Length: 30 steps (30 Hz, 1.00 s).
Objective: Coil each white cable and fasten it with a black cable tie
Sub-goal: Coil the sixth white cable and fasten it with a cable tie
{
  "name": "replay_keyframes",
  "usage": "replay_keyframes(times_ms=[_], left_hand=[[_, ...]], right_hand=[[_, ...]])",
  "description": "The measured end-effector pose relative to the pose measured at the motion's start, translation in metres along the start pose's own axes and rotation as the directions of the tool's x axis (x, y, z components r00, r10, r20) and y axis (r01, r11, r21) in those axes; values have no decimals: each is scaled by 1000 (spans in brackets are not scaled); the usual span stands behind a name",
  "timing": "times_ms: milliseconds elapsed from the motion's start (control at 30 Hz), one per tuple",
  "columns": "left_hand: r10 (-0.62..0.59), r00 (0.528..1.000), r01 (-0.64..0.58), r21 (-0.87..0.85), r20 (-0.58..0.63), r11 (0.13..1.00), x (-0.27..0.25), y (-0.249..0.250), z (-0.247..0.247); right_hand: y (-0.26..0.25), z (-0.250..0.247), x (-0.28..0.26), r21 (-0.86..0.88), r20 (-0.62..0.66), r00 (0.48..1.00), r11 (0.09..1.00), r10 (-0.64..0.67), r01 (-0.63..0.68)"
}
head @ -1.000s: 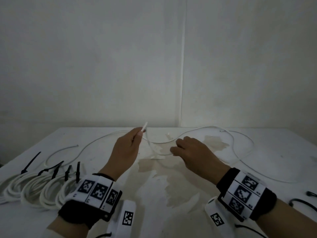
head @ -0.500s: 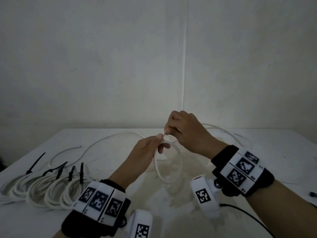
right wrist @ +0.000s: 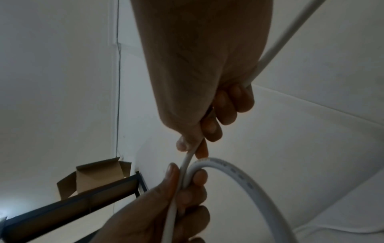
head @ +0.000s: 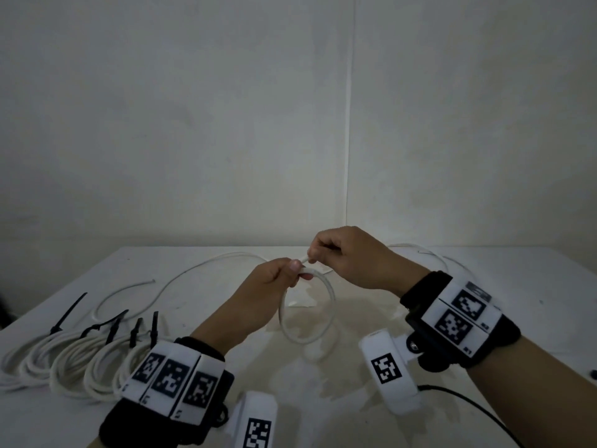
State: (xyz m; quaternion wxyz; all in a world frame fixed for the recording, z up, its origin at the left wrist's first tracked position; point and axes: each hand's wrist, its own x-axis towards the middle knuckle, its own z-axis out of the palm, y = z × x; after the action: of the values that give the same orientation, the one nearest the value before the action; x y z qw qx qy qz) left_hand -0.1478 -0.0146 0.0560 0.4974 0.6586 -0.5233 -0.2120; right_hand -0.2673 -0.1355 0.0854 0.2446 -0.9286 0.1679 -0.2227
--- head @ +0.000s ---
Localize black right camera cable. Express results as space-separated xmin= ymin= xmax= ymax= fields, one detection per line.
xmin=417 ymin=385 xmax=525 ymax=448

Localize person's right forearm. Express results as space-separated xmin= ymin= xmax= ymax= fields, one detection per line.
xmin=466 ymin=335 xmax=597 ymax=448

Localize person's left forearm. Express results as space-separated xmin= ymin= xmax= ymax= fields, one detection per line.
xmin=190 ymin=307 xmax=262 ymax=358

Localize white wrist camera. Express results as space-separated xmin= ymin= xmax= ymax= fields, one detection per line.
xmin=358 ymin=329 xmax=425 ymax=416
xmin=228 ymin=390 xmax=279 ymax=448

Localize person's right hand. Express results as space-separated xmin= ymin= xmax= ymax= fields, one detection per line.
xmin=307 ymin=226 xmax=431 ymax=298

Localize black left wristband white markers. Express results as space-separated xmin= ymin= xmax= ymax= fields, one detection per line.
xmin=98 ymin=337 xmax=236 ymax=448

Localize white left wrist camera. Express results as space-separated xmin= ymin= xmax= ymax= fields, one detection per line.
xmin=228 ymin=390 xmax=279 ymax=448

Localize black metal shelf rack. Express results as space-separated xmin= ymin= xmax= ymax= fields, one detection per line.
xmin=0 ymin=293 xmax=15 ymax=330

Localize person's left hand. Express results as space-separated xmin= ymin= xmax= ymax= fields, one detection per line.
xmin=233 ymin=258 xmax=315 ymax=339

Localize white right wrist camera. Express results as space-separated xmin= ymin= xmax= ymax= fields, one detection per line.
xmin=358 ymin=329 xmax=425 ymax=416

